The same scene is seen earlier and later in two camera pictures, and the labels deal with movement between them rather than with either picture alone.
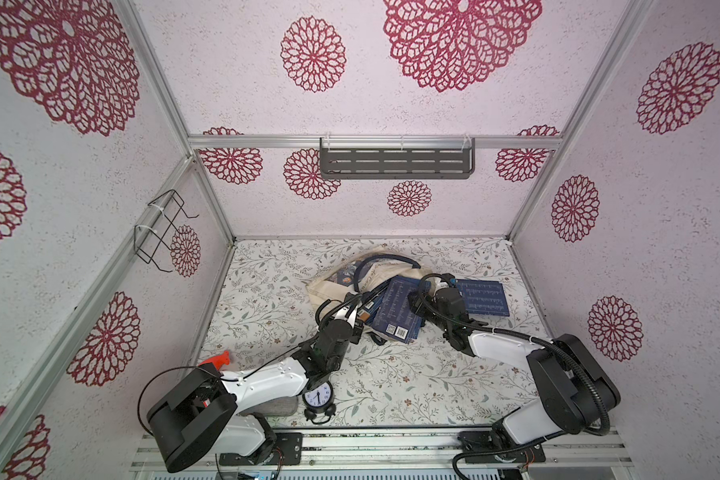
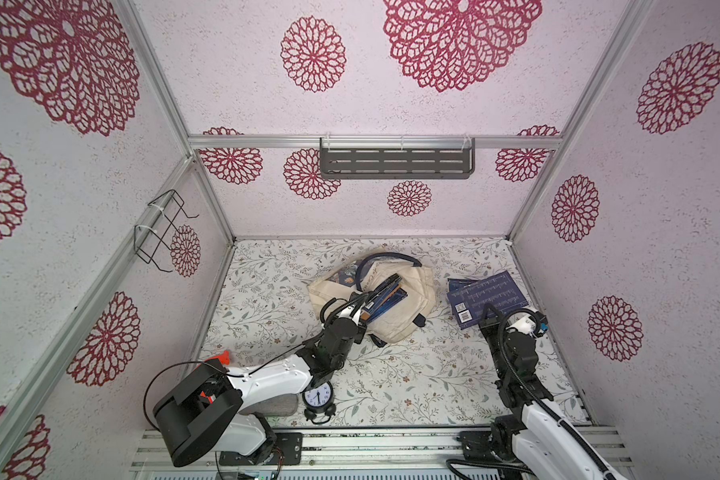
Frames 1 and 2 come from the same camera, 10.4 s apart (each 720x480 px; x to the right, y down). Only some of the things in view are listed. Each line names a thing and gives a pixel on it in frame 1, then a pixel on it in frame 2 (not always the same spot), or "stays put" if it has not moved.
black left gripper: (358, 329) stays put
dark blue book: (396, 316) -> (500, 290)
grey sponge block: (275, 407) stays put
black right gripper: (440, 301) -> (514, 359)
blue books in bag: (367, 313) stays put
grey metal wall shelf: (397, 158) stays put
